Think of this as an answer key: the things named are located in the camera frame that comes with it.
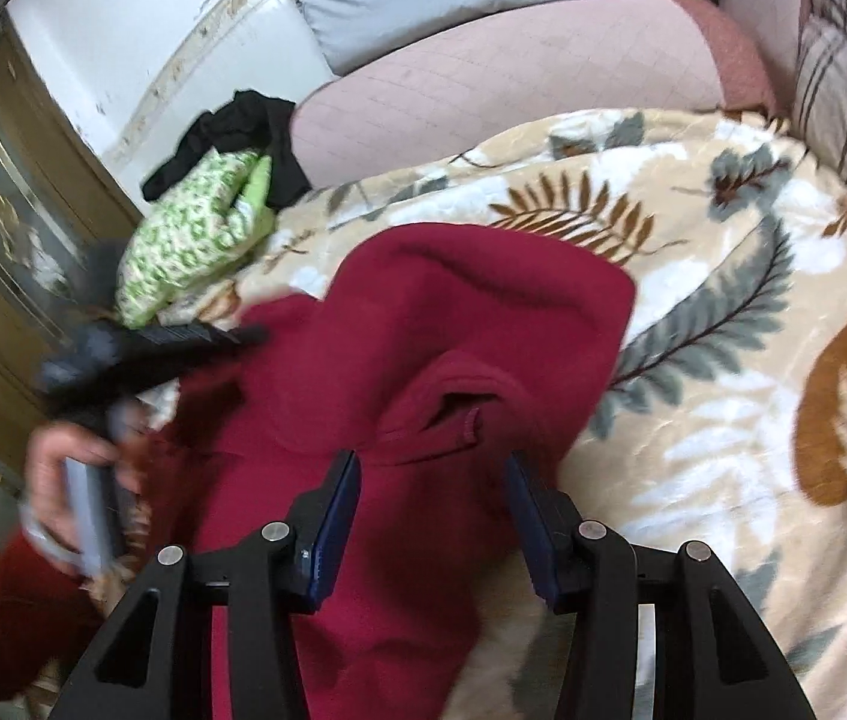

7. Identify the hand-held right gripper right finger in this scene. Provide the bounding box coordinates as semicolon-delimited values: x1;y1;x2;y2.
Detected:
504;453;818;720

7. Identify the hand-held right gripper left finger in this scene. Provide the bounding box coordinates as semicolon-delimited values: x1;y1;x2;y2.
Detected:
52;450;362;720

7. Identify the pink quilted blanket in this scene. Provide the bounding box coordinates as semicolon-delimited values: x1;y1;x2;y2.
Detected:
293;0;807;188

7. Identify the wooden cabinet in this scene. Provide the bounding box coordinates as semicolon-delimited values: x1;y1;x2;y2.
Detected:
0;15;141;593

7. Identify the white headboard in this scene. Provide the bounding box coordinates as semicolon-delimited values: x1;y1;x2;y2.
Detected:
5;0;338;166

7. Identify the leaf print blanket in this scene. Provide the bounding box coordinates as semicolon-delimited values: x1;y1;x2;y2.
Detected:
0;106;847;720

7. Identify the black cloth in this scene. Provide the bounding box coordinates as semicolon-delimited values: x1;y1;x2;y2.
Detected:
142;89;312;209

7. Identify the person's left hand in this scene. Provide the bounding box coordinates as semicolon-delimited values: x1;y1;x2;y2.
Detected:
22;421;141;567

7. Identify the dark red fleece garment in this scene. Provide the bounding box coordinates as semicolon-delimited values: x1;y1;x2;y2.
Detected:
112;222;636;720

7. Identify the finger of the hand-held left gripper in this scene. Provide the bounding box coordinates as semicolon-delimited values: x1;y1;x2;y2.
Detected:
157;322;271;380

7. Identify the green patterned cloth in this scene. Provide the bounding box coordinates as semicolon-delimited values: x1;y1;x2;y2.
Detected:
115;148;278;329

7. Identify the person's left forearm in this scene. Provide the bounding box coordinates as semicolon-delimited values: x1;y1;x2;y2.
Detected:
0;529;121;702

